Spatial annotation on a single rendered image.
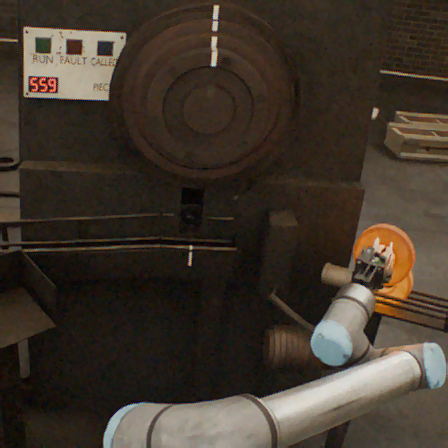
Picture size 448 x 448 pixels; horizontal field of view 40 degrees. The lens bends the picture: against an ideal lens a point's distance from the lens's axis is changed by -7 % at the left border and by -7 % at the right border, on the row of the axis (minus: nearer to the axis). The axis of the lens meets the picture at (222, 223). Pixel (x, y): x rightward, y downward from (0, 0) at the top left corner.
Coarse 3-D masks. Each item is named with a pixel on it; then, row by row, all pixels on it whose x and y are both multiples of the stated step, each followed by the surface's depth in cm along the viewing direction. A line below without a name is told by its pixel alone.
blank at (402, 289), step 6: (384, 252) 165; (408, 276) 162; (402, 282) 163; (408, 282) 162; (384, 288) 169; (390, 288) 168; (396, 288) 165; (402, 288) 164; (408, 288) 163; (390, 294) 166; (396, 294) 165; (402, 294) 164; (384, 300) 168; (390, 300) 167; (378, 306) 169; (384, 306) 168; (390, 306) 168
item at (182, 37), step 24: (192, 24) 142; (144, 48) 144; (168, 48) 143; (192, 48) 143; (240, 48) 144; (264, 48) 146; (144, 72) 145; (264, 72) 147; (144, 96) 147; (288, 96) 152; (144, 120) 150; (144, 144) 155; (264, 144) 158; (168, 168) 158; (192, 168) 158; (216, 168) 159; (240, 168) 160
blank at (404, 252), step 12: (372, 228) 152; (384, 228) 150; (396, 228) 151; (360, 240) 154; (372, 240) 153; (384, 240) 151; (396, 240) 150; (408, 240) 150; (396, 252) 151; (408, 252) 149; (396, 264) 151; (408, 264) 150; (396, 276) 152
